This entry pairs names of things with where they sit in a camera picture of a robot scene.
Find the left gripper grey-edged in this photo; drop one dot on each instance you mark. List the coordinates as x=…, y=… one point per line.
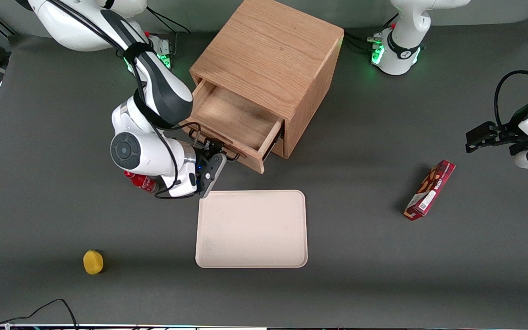
x=506, y=135

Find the right gripper grey-edged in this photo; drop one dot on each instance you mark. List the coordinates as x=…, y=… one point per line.
x=205, y=150

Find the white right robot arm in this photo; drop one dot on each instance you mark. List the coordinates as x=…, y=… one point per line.
x=149, y=153

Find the oak wooden drawer cabinet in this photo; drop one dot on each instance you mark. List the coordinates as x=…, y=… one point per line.
x=268, y=50

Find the red snack box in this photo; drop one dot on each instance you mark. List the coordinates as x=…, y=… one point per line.
x=429, y=190

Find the small red cola bottle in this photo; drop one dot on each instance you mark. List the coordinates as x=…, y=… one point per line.
x=144, y=183

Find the cream rectangular plastic tray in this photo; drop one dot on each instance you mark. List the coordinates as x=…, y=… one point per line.
x=255, y=233

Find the yellow lemon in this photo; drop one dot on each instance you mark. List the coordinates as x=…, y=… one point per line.
x=93, y=262

